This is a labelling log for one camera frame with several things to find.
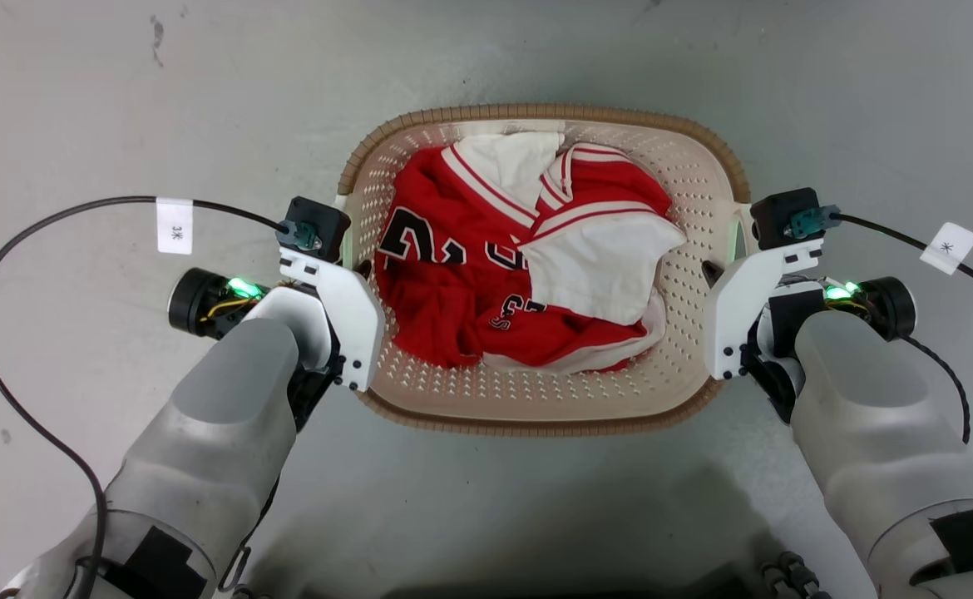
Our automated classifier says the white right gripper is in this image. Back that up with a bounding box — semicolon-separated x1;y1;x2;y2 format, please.
699;240;826;382

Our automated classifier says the beige perforated plastic laundry basket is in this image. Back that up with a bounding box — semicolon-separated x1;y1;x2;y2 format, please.
336;103;752;438

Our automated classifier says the black corrugated cable conduit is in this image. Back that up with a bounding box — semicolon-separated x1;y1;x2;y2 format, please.
759;551;832;599

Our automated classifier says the red white lettered jersey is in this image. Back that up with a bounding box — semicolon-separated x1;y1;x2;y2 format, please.
374;131;689;374

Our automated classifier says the thin black coiled arm cable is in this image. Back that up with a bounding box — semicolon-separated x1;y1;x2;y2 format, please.
901;334;973;445

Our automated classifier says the long black left camera cable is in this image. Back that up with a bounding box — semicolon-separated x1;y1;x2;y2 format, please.
0;196;292;599

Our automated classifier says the white paper cable label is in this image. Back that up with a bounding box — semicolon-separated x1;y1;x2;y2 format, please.
920;222;973;275
156;198;194;255

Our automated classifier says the black right camera cable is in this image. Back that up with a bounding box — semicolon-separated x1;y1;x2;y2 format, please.
832;212;973;307

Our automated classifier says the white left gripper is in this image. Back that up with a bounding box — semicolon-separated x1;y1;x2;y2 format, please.
279;248;387;393

